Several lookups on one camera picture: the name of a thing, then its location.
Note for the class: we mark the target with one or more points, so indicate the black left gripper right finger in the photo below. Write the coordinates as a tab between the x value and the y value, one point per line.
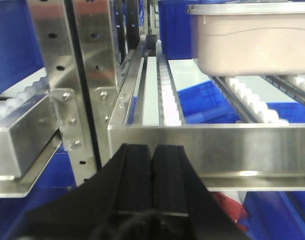
187	210

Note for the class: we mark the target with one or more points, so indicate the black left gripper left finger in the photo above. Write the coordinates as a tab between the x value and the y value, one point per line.
115	204

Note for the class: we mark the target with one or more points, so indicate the pale pink storage bin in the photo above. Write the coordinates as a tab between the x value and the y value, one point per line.
253	44

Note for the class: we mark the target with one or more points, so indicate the white bin lid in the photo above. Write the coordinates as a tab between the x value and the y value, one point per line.
252	8

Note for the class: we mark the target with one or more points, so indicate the upper middle blue bin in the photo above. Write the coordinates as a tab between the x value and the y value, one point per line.
175	28

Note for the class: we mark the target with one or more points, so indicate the perforated steel shelf upright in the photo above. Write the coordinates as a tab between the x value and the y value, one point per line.
78	43

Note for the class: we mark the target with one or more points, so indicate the red bubble wrap bag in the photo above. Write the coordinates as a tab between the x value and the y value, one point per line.
234	209

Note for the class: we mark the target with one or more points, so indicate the white roller track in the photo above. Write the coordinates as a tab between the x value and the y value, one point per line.
169	107
246	103

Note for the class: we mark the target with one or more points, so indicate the white roller track right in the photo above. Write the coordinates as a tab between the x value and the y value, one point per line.
246	103

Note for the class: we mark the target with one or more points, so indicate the steel shelf front rail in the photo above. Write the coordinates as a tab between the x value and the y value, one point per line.
230	157

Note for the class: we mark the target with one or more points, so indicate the steel shelf rail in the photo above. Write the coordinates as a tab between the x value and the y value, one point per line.
29	137
230	157

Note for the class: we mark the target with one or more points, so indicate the left steel shelf rail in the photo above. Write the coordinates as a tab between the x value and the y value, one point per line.
29	137

